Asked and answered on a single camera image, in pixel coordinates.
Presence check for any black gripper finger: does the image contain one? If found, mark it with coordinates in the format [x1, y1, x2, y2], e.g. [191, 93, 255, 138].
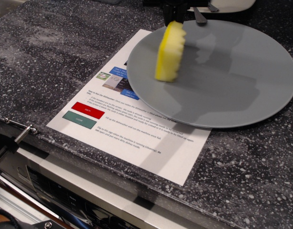
[175, 2, 188, 23]
[162, 4, 173, 27]

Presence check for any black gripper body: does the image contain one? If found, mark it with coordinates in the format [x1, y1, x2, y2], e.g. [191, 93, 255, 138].
[142, 0, 209, 7]

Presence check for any yellow sponge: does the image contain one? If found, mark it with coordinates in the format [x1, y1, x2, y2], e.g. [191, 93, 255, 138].
[155, 21, 186, 82]

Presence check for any grey round plate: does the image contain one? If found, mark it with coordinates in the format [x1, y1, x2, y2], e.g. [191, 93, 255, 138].
[127, 20, 293, 128]

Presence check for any white bowl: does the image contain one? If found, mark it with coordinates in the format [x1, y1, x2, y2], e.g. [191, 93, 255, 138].
[198, 0, 256, 13]

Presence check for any laminated dishwasher instruction sheet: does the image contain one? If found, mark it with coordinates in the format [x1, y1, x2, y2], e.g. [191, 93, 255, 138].
[48, 30, 210, 185]

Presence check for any metal clamp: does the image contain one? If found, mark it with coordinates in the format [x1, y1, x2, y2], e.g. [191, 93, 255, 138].
[0, 117, 39, 162]

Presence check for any stainless steel dishwasher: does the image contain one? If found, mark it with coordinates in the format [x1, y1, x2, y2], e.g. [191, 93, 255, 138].
[0, 145, 235, 229]

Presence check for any metal spoon handle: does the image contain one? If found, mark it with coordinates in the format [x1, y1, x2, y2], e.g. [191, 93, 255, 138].
[193, 7, 207, 24]

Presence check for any metal fork handle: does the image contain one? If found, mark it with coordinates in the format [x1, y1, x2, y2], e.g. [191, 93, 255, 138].
[207, 2, 220, 12]

